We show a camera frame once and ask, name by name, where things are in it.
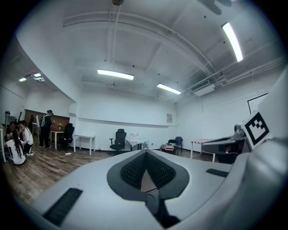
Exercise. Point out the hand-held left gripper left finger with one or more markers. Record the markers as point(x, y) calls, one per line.
point(90, 193)

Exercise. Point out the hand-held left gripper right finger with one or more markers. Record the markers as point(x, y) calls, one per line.
point(198, 179)

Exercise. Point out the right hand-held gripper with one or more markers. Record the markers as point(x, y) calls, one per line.
point(258, 179)

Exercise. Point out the table with striped cloth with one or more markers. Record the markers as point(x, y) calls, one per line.
point(201, 141)

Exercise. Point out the blue chair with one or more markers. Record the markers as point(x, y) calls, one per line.
point(178, 142)

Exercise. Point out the stack of books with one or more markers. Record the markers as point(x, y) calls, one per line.
point(169, 146)

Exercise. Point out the black framed whiteboard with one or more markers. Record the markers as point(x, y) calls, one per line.
point(248, 103)

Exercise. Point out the black office chair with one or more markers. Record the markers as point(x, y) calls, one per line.
point(68, 133)
point(118, 140)

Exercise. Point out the white ceiling air conditioner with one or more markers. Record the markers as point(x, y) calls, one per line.
point(203, 88)

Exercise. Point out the table with white cloth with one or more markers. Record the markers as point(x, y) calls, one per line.
point(138, 143)

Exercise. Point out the white bag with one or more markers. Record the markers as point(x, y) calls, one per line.
point(134, 137)

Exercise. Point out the vase of flowers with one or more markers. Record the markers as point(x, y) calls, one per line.
point(59, 126)

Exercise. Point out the long ceiling light strip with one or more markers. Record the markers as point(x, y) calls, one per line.
point(168, 88)
point(232, 41)
point(115, 74)

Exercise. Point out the white ceiling projector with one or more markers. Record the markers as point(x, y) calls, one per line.
point(38, 79)

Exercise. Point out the small ceiling light panel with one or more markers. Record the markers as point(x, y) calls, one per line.
point(22, 79)
point(37, 74)

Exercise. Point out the ceiling fan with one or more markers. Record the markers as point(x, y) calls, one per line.
point(213, 5)

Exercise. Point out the grey gripper camera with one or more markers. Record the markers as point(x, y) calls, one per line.
point(239, 132)

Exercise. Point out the grey wall panel box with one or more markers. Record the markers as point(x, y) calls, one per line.
point(169, 118)

